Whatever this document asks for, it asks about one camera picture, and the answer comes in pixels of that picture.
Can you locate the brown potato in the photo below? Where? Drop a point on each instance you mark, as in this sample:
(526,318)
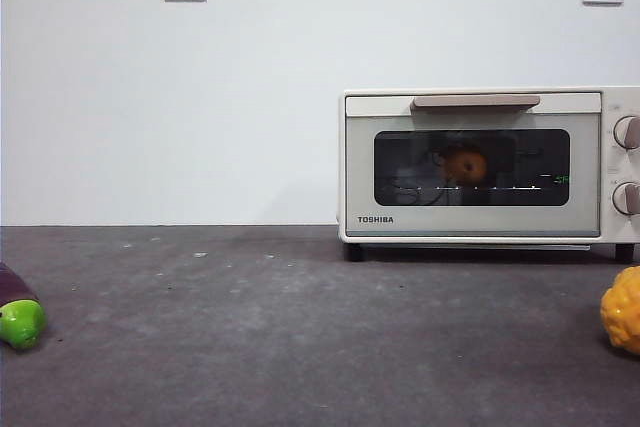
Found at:
(467,165)

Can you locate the white toaster oven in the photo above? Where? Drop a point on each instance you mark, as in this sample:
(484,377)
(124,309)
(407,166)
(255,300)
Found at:
(607,157)

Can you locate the beige oven knob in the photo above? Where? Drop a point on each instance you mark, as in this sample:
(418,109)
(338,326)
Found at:
(627,198)
(627,133)

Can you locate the yellow bumpy vegetable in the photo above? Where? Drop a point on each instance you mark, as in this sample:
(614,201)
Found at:
(622,309)

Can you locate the purple eggplant with green cap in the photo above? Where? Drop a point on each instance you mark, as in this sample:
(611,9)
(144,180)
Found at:
(20,322)

